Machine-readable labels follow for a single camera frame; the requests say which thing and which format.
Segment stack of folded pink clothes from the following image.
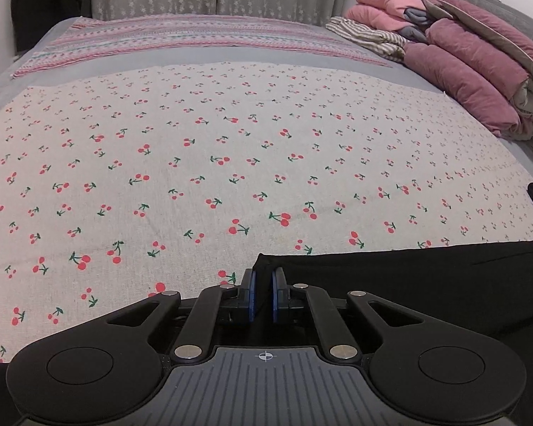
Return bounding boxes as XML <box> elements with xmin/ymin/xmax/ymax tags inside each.
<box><xmin>345</xmin><ymin>0</ymin><xmax>431</xmax><ymax>32</ymax></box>

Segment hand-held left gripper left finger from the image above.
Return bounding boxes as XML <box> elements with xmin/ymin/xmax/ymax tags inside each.
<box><xmin>110</xmin><ymin>268</ymin><xmax>257</xmax><ymax>361</ymax></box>

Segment mauve velvet quilt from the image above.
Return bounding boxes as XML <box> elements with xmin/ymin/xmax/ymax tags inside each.
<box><xmin>404</xmin><ymin>0</ymin><xmax>533</xmax><ymax>139</ymax></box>

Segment gray folded garment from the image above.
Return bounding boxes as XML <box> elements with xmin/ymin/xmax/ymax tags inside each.
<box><xmin>400</xmin><ymin>4</ymin><xmax>431</xmax><ymax>39</ymax></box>

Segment pink striped blanket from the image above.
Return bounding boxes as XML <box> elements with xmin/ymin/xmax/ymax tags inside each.
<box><xmin>11</xmin><ymin>15</ymin><xmax>392</xmax><ymax>78</ymax></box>

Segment black pants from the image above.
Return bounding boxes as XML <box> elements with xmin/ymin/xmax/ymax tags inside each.
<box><xmin>252</xmin><ymin>240</ymin><xmax>533</xmax><ymax>342</ymax></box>

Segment striped beige garment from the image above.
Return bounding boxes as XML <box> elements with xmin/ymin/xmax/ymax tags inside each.
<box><xmin>326</xmin><ymin>16</ymin><xmax>411</xmax><ymax>61</ymax></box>

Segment cherry print bed sheet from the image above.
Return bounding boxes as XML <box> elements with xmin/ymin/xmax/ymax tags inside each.
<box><xmin>0</xmin><ymin>61</ymin><xmax>533</xmax><ymax>365</ymax></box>

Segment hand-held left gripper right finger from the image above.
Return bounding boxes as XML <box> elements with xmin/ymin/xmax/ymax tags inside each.
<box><xmin>271</xmin><ymin>267</ymin><xmax>421</xmax><ymax>361</ymax></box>

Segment hanging dark coat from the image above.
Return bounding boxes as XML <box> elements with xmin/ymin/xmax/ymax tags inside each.
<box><xmin>11</xmin><ymin>0</ymin><xmax>92</xmax><ymax>54</ymax></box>

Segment gray pillow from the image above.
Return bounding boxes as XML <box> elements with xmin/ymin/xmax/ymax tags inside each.
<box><xmin>413</xmin><ymin>0</ymin><xmax>533</xmax><ymax>54</ymax></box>

